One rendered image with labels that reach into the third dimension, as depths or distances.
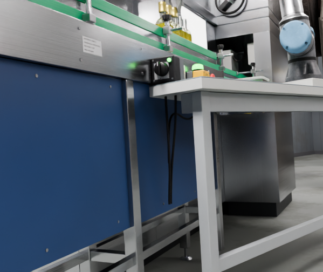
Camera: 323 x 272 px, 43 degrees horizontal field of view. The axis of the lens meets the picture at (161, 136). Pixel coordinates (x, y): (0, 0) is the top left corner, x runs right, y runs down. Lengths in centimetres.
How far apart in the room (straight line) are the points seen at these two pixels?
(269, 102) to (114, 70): 64
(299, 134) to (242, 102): 751
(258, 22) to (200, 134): 176
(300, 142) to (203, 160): 770
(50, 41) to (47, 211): 37
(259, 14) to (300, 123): 617
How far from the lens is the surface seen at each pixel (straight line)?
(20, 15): 88
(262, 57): 284
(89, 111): 104
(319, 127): 933
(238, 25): 292
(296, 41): 171
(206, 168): 122
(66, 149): 96
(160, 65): 127
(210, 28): 288
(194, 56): 172
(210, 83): 119
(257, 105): 146
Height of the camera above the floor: 59
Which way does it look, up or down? level
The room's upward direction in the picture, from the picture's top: 3 degrees counter-clockwise
